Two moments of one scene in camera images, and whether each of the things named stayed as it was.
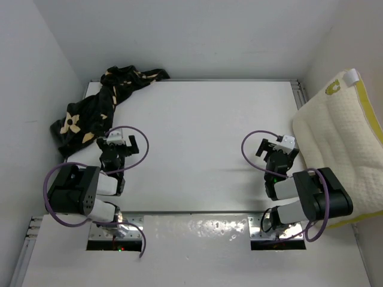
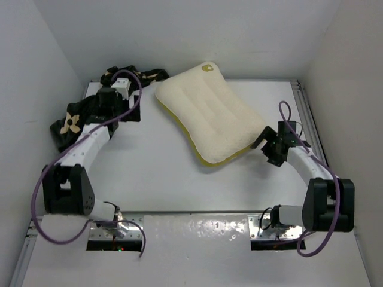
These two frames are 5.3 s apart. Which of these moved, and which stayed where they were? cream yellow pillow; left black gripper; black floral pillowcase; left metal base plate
Moved: cream yellow pillow; left black gripper
Stayed: black floral pillowcase; left metal base plate
